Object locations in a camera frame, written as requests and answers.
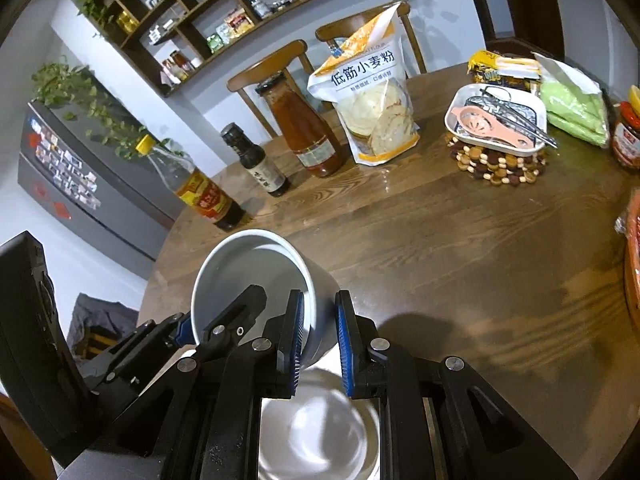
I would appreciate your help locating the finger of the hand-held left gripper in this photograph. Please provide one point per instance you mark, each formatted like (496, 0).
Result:
(235, 312)
(182, 330)

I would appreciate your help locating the red sauce jar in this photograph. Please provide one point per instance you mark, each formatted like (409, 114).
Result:
(627, 140)

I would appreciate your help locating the row of shelf jars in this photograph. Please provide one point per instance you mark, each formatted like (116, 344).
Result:
(235, 22)

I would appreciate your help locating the small white bowl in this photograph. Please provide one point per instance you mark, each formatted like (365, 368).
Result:
(320, 425)

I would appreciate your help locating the dark wooden door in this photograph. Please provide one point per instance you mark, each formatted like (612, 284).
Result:
(515, 0)

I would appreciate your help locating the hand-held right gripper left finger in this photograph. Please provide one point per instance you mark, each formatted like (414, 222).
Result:
(295, 340)

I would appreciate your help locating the blue bag clip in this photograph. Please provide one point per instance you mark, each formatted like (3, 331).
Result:
(336, 50)

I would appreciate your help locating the white cylindrical cup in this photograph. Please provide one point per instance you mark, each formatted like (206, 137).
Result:
(250, 265)

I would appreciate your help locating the grey refrigerator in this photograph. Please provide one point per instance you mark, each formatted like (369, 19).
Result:
(125, 220)

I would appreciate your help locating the wooden dining chair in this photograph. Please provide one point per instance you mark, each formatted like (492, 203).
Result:
(350, 25)
(270, 60)

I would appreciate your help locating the red fridge sticker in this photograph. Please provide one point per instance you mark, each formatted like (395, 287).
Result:
(62, 208)
(39, 187)

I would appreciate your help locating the green powder bag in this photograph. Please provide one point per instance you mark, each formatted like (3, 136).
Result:
(570, 105)

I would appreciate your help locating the white orange flour bag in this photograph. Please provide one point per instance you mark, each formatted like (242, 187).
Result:
(370, 85)

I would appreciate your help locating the white rectangular tray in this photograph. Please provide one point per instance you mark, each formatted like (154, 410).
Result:
(535, 110)

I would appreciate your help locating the wooden beaded trivet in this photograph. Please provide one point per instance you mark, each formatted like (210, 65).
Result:
(500, 165)

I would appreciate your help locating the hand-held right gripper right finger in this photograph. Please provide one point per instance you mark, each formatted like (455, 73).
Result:
(346, 345)

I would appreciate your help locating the red sauce glass bottle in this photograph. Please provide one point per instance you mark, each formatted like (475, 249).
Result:
(310, 145)

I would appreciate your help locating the wooden slatted chair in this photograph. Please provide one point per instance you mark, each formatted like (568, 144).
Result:
(102, 342)

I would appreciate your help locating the pink egg separator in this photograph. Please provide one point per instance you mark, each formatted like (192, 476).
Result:
(475, 117)

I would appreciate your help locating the metal tongs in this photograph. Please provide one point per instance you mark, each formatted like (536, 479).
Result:
(520, 120)

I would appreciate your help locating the green trailing ivy plant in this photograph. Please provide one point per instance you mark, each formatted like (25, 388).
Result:
(100, 105)

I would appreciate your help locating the cluster of fridge photo magnets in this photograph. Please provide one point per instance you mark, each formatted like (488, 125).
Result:
(65, 165)

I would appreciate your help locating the yellow-capped vinegar bottle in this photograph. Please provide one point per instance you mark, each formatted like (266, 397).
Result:
(205, 195)

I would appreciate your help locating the orange plastic package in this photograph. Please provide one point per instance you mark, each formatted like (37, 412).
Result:
(632, 260)

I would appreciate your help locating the small dark sauce bottle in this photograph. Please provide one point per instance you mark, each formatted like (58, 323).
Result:
(260, 165)

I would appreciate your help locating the yellow snack packet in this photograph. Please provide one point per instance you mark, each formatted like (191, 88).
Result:
(500, 67)

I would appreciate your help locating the dark wooden wall shelf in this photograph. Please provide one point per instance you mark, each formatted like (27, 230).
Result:
(200, 5)

